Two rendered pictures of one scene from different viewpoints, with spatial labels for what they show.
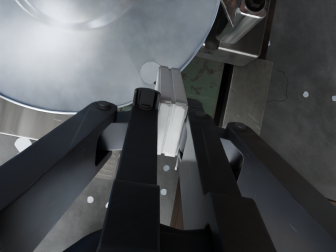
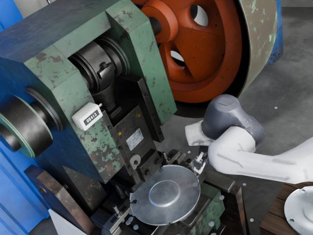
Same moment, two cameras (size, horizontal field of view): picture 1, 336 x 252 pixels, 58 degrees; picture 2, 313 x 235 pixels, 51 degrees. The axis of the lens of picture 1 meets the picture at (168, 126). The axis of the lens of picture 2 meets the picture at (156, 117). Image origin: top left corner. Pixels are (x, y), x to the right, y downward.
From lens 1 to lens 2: 108 cm
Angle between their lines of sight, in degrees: 48
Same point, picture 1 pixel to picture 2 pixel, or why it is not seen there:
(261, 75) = (211, 173)
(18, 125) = (194, 214)
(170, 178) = not seen: outside the picture
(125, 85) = (195, 190)
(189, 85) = (205, 192)
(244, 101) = (216, 180)
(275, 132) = (261, 204)
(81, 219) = not seen: outside the picture
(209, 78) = (205, 187)
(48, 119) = (196, 208)
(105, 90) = (194, 194)
